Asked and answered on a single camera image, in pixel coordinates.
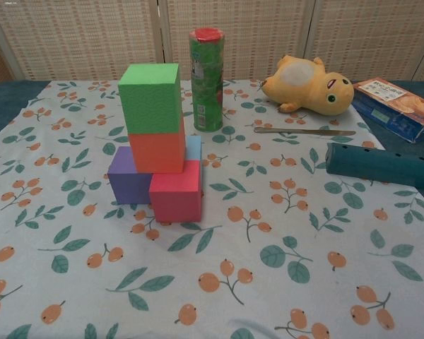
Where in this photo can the orange foam cube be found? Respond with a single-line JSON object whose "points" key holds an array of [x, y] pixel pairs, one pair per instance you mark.
{"points": [[157, 153]]}

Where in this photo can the purple foam cube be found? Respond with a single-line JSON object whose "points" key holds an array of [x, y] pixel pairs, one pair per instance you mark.
{"points": [[129, 187]]}

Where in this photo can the green foam cube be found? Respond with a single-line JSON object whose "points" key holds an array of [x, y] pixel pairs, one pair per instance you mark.
{"points": [[148, 102]]}

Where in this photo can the light blue foam cube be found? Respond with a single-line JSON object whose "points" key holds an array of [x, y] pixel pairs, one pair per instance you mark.
{"points": [[194, 150]]}

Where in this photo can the red foam cube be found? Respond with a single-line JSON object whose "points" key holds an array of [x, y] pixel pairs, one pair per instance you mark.
{"points": [[175, 201]]}

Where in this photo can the green chips can red lid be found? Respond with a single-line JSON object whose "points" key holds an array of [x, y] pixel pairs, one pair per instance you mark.
{"points": [[206, 88]]}

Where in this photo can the floral print tablecloth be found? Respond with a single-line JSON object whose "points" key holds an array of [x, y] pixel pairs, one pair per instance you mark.
{"points": [[233, 265]]}

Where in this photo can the metal table knife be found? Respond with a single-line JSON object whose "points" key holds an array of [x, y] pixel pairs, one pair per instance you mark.
{"points": [[304, 131]]}

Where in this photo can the yellow plush toy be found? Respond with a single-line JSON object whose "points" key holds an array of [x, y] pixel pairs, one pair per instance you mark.
{"points": [[311, 92]]}

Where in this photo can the teal cylinder with holes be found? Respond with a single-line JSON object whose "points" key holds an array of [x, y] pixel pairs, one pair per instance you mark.
{"points": [[374, 164]]}

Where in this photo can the woven folding screen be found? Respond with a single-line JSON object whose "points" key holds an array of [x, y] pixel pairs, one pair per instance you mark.
{"points": [[92, 39]]}

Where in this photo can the blue cracker box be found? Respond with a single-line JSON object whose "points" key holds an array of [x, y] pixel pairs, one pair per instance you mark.
{"points": [[395, 106]]}

